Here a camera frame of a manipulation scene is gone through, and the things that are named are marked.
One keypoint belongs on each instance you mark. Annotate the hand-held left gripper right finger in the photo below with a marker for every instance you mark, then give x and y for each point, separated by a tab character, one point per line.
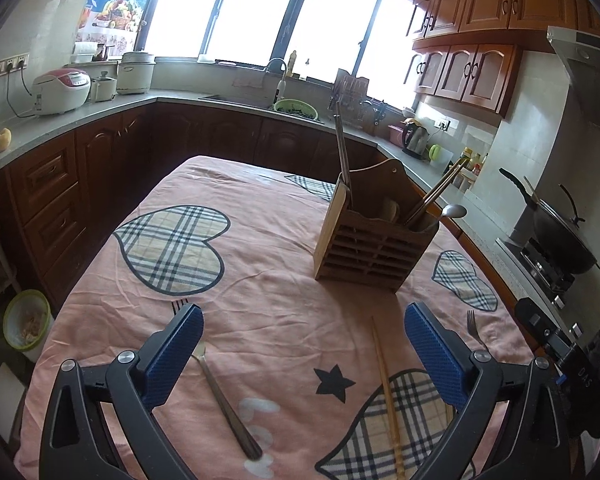
435	355

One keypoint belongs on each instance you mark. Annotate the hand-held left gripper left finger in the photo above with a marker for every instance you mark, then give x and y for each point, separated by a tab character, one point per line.
172	360

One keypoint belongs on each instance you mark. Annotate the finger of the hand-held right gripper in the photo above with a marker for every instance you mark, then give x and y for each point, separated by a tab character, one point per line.
535	325

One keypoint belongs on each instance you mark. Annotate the long metal fork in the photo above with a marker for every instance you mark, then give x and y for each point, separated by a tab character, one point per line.
230	410

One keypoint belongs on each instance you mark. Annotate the wooden utensil holder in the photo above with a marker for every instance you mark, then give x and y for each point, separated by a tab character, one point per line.
370	255

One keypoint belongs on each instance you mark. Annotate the metal chopstick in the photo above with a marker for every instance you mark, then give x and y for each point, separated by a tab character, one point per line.
430	195

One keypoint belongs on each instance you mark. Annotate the small metal fork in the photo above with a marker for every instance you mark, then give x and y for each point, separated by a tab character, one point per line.
472	322

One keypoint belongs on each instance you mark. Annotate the plain wooden chopstick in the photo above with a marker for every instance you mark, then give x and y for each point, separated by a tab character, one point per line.
387	395

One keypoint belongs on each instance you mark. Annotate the black wok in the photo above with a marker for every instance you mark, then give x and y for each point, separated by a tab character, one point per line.
560	240

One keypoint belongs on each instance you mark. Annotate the pink heart-print blanket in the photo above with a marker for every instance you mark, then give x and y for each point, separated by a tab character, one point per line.
270	320

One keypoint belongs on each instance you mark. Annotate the metal spoon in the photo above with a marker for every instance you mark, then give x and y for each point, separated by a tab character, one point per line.
454	211

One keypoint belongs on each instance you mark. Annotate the white-lined trash bin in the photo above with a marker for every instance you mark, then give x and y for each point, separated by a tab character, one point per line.
27	325

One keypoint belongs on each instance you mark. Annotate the tan wooden utensil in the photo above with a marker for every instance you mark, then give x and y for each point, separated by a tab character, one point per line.
391	210

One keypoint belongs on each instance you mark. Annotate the white spice jar set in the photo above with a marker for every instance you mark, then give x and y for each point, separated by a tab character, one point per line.
465	180

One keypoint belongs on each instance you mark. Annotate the light wooden chopstick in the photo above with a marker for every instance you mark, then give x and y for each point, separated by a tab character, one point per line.
447	182

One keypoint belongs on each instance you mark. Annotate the white box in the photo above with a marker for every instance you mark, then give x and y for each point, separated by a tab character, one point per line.
7	400

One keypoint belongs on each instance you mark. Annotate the red-cap sauce bottle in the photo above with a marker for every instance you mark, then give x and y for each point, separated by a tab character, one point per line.
478	162

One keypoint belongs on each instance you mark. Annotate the green-lid white pitcher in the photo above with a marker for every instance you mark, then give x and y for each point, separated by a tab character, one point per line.
437	155

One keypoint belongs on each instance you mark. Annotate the wooden base cabinets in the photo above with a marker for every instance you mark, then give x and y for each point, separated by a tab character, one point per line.
105	160

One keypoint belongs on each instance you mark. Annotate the steel electric kettle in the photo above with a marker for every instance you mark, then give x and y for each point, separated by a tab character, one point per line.
415	140

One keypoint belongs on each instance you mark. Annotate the pink container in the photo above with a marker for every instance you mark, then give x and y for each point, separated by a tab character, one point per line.
396	135

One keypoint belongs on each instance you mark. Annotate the metal dish rack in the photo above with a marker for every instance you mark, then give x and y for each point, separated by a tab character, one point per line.
355	107

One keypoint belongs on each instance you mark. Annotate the steel kitchen sink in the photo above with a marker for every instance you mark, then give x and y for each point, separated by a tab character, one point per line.
235	100

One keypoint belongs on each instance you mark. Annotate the steel range hood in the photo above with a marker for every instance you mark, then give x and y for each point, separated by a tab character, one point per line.
590	60

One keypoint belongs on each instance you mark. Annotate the small white cooker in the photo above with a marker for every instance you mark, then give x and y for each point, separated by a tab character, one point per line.
103	89

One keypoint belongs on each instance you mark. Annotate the green colander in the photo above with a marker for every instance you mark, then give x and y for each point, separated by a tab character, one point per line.
295	108

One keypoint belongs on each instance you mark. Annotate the wooden cutting board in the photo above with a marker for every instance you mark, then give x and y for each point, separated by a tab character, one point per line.
352	80

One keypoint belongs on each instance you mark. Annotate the white electric pot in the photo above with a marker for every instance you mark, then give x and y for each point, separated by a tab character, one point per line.
136	74

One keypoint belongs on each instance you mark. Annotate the pink and white rice cooker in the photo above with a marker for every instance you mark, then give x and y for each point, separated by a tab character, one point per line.
62	91

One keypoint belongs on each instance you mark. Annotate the chrome kitchen faucet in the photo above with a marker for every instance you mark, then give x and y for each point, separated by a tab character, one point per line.
281	87

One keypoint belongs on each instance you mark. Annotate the yellow bottle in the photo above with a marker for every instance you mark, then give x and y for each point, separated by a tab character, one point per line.
293	64

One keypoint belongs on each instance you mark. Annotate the large kitchen window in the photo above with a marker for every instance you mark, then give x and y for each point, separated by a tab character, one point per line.
260	15

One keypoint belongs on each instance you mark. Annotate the white wall outlet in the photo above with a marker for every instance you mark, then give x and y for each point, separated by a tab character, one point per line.
442	123

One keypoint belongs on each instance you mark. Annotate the short wooden wall cabinets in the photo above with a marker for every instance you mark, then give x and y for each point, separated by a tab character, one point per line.
470	75

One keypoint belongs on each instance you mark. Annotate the double wall outlet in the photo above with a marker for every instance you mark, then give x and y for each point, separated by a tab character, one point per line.
10	65

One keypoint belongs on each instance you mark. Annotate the fruit and palm wall poster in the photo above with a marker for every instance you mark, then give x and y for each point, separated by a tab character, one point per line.
120	5

